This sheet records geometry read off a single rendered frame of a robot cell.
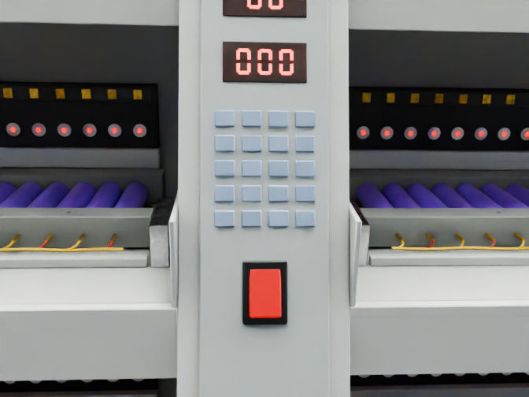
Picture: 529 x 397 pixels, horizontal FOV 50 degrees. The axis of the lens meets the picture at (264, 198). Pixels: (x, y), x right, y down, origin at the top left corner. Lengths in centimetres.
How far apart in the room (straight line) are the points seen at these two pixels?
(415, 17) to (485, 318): 18
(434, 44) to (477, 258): 24
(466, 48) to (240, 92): 31
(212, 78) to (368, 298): 15
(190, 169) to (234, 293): 7
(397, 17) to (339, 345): 19
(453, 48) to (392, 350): 32
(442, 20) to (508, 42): 23
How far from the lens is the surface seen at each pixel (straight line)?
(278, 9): 33
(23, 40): 56
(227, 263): 31
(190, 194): 31
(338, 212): 32
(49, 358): 34
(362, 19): 35
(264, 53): 32
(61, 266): 37
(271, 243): 31
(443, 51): 57
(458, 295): 35
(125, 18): 35
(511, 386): 55
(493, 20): 38
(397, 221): 39
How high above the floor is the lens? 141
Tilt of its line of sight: 2 degrees up
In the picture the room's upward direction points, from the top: straight up
